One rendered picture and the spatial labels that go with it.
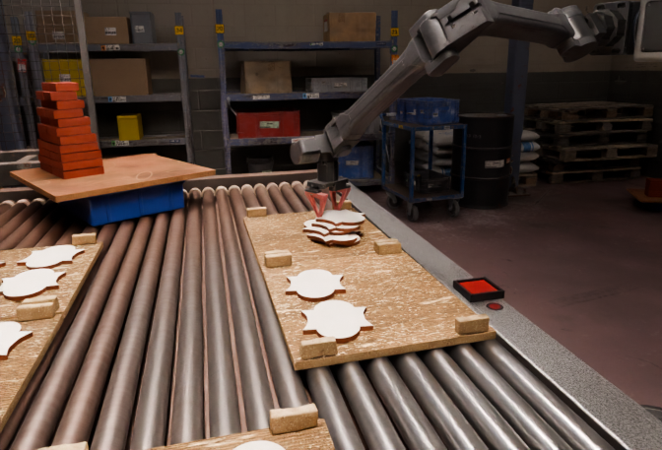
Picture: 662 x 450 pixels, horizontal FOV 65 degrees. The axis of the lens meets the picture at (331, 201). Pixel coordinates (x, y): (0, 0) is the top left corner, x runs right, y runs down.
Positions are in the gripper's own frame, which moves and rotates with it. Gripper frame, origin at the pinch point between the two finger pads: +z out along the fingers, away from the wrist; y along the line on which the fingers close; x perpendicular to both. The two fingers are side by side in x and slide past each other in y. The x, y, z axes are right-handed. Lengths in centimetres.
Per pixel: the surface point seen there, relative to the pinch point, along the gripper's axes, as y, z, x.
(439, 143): -388, 45, -189
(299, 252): 17.4, 5.1, 6.3
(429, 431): 50, 6, 62
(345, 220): 2.4, 0.0, 8.1
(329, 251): 12.3, 5.1, 11.4
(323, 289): 31.2, 4.0, 26.8
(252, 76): -250, -26, -329
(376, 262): 10.6, 5.0, 24.5
